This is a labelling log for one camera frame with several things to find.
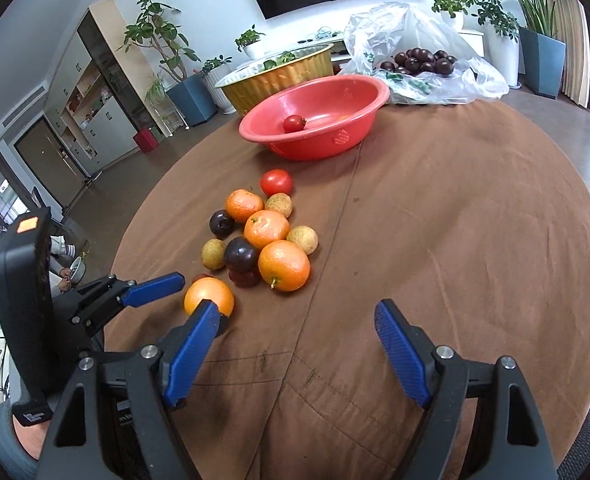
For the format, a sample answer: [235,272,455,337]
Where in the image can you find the large front orange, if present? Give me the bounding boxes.
[258,240,311,292]

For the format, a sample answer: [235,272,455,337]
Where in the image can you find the person's left hand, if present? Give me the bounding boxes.
[12,417,51,460]

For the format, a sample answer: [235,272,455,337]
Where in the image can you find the small red bin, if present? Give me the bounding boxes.
[133,128,159,153]

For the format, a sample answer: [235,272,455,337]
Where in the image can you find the brown tablecloth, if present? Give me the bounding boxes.
[103,98,590,480]

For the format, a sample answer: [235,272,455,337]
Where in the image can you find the red tomato on table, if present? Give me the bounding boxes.
[260,169,294,197]

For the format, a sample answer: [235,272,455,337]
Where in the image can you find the wooden shelf cabinet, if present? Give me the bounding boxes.
[44,0,173,176]

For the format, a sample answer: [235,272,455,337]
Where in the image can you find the tall plant blue pot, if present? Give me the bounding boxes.
[121,0,217,127]

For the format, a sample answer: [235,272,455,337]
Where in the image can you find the red tomato in basin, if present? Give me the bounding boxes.
[282,115,307,133]

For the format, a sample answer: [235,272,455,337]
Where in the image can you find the gold foil basin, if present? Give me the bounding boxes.
[217,44,334,116]

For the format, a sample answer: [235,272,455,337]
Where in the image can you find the white ribbed pot plant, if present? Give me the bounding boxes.
[200,54,235,115]

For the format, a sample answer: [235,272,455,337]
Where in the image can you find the green vegetables in basin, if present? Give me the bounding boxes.
[262,51,297,70]

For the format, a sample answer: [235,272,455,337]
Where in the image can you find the red plastic basin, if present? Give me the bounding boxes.
[238,75,390,162]

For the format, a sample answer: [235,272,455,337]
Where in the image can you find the small plant white pot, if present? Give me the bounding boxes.
[235,25,264,60]

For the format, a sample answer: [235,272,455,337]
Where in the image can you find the white tv console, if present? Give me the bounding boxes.
[297,27,351,67]

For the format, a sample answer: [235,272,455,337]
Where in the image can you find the clear plastic bag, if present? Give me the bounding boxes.
[340,2,508,105]

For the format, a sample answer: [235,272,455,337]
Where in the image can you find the dark plums in bag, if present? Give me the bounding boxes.
[377,47,458,76]

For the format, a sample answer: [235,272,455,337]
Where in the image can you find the right plant blue pot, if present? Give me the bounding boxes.
[517,0,566,99]

